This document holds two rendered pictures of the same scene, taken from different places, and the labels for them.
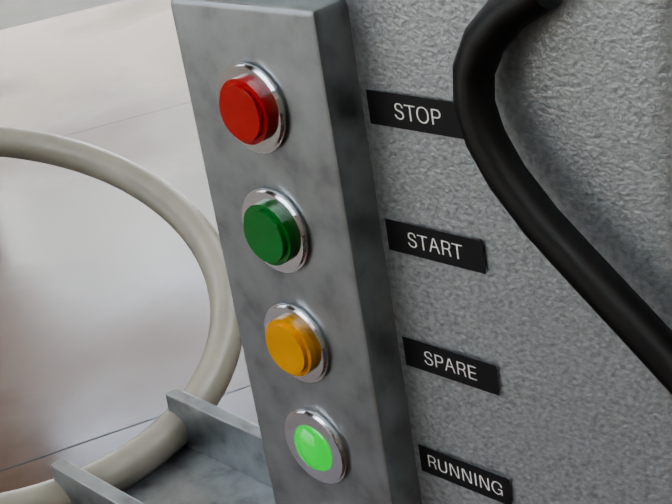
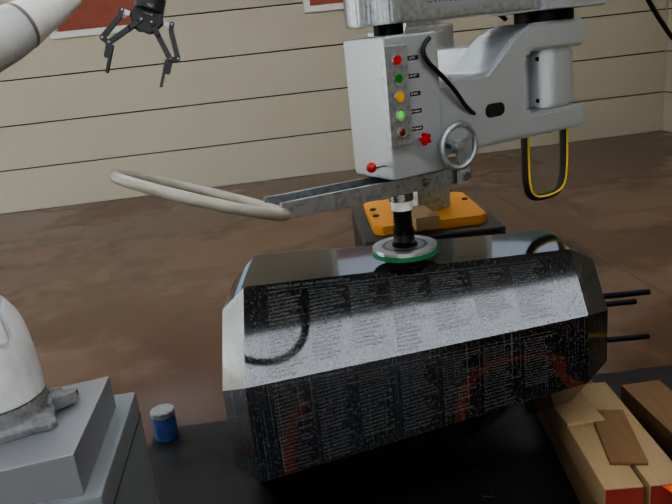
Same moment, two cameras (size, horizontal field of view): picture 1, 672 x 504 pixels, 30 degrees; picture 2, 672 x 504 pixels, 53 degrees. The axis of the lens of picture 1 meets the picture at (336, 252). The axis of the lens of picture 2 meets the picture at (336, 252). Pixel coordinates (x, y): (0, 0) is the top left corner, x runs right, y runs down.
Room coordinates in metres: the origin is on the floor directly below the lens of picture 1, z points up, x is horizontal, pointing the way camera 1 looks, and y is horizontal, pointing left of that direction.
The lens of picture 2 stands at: (0.23, 1.99, 1.54)
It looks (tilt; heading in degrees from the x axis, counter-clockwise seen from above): 17 degrees down; 283
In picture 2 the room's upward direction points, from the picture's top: 6 degrees counter-clockwise
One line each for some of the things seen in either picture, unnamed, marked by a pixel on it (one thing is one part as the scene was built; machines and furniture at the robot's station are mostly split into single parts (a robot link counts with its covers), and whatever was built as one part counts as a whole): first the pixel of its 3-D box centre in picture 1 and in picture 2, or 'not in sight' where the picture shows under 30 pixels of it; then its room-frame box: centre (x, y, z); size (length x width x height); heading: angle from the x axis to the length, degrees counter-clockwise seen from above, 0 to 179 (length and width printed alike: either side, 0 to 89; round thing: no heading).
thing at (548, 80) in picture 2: not in sight; (543, 77); (0.00, -0.56, 1.34); 0.19 x 0.19 x 0.20
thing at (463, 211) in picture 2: not in sight; (421, 211); (0.50, -0.98, 0.76); 0.49 x 0.49 x 0.05; 15
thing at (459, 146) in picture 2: not in sight; (451, 145); (0.32, -0.11, 1.20); 0.15 x 0.10 x 0.15; 43
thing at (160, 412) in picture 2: not in sight; (164, 422); (1.58, -0.27, 0.08); 0.10 x 0.10 x 0.13
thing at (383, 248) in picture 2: not in sight; (404, 246); (0.49, -0.12, 0.87); 0.21 x 0.21 x 0.01
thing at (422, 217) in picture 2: not in sight; (420, 217); (0.49, -0.72, 0.81); 0.20 x 0.10 x 0.05; 113
